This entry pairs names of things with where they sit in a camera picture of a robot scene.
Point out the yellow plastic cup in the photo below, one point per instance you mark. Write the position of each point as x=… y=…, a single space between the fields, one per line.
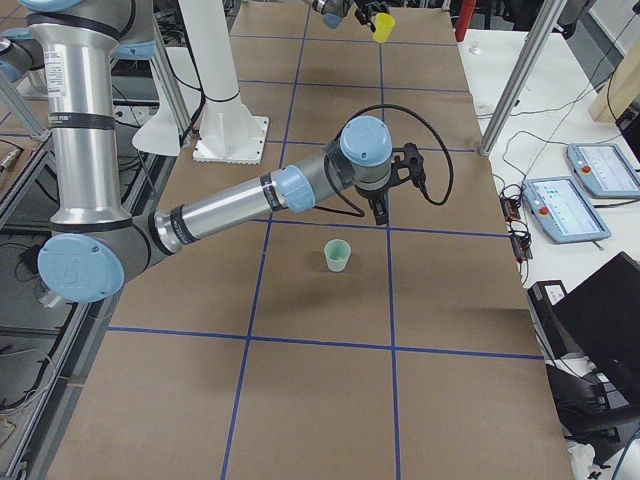
x=384 y=25

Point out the red fire extinguisher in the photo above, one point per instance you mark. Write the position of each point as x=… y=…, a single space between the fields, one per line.
x=466 y=12

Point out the green plastic cup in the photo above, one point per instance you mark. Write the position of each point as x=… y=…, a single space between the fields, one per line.
x=337 y=253

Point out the black laptop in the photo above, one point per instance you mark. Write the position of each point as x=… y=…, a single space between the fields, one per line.
x=600 y=317

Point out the blue teach pendant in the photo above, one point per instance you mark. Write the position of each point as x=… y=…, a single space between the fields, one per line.
x=563 y=211
x=603 y=170

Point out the white camera stand pedestal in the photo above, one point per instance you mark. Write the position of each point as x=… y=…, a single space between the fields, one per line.
x=199 y=93

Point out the far blue teach pendant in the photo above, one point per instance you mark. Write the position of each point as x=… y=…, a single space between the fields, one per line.
x=603 y=170

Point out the brown paper table mat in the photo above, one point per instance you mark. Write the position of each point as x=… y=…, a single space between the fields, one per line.
x=245 y=357

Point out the aluminium frame post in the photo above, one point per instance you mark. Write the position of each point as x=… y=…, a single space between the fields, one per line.
x=534 y=43

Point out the near blue teach pendant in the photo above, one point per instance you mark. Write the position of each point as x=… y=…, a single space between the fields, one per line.
x=563 y=211

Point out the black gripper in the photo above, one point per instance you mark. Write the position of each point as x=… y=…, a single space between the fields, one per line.
x=374 y=194
x=364 y=8

